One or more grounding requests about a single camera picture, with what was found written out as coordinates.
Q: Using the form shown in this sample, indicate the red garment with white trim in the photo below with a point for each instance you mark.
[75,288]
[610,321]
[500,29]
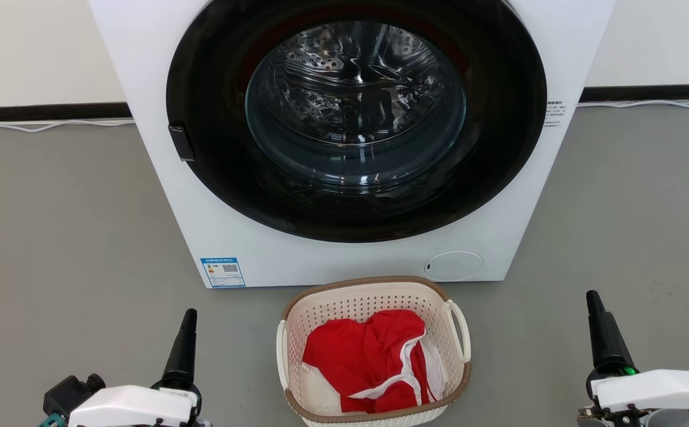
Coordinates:
[359,356]

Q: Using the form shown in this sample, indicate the round black washing machine door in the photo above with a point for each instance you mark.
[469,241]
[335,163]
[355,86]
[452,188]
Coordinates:
[498,118]

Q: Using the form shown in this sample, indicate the white front-load washing machine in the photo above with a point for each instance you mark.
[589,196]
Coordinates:
[160,196]

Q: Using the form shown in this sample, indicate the cream perforated laundry basket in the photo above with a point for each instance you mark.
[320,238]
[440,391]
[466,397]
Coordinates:
[356,299]

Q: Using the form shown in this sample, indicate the small printed text label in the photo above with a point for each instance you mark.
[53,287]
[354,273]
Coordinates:
[554,114]

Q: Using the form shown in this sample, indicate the round white filter cover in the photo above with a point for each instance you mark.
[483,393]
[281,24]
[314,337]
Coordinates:
[453,265]

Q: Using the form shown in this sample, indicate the steel washing machine drum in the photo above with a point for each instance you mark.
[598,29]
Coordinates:
[350,83]

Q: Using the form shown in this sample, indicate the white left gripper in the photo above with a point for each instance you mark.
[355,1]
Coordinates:
[131,406]

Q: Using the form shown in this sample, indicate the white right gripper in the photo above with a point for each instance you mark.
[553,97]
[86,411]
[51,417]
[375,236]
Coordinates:
[659,388]

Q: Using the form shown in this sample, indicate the black left wrist connector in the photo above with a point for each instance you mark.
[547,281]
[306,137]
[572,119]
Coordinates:
[72,393]

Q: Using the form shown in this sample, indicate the blue energy label sticker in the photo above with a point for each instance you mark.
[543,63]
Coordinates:
[222,272]

